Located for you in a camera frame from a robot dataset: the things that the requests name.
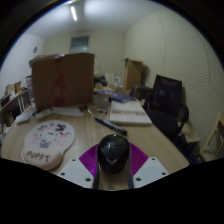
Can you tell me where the white paper sheet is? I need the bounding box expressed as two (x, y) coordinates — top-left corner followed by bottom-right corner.
(54, 106), (87, 118)

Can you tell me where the wooden shelf unit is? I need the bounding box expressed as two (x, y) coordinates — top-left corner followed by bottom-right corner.
(0, 79), (33, 134)

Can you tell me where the large brown cardboard box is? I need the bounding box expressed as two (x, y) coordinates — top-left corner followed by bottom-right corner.
(29, 53), (96, 111)

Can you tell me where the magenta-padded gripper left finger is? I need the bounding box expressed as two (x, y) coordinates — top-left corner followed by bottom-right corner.
(57, 143), (101, 190)

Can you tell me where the white open book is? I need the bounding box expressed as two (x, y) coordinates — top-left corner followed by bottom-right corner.
(108, 99), (153, 127)

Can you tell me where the black computer mouse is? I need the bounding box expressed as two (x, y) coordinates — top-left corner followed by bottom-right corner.
(96, 134), (131, 175)

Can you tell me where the clear plastic container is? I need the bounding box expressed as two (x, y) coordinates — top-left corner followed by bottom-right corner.
(93, 93), (111, 109)

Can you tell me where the printed beige mouse pad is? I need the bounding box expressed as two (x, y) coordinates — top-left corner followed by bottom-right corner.
(20, 119), (76, 171)

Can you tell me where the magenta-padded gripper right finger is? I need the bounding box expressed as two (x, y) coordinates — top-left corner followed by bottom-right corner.
(126, 143), (170, 190)

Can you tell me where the white remote control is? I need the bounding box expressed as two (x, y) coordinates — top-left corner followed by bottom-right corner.
(34, 106), (58, 120)

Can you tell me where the ceiling tube light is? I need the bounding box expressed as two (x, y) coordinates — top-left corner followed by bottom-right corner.
(69, 5), (78, 22)

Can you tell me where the window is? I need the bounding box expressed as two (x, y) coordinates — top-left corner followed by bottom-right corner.
(69, 35), (91, 54)

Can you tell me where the tall open cardboard box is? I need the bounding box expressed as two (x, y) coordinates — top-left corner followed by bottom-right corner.
(123, 58), (144, 91)

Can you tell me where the black office chair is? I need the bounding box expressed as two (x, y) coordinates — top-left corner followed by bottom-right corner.
(146, 74), (190, 141)

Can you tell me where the light wooden chair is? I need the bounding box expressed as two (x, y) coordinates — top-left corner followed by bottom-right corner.
(199, 111), (224, 163)

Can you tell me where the blue book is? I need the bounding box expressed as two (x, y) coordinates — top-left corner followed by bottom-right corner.
(99, 89), (137, 104)

